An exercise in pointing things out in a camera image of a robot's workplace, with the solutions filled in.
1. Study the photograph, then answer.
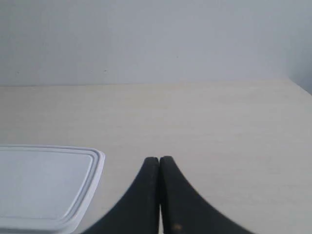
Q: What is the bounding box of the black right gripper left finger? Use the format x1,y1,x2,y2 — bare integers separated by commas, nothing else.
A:
84,157,159,234

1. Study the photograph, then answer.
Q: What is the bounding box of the white lidded plastic container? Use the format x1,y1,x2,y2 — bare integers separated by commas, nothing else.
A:
0,145,105,234

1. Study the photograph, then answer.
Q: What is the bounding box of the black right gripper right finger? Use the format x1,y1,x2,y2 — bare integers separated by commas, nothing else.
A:
159,156,250,234

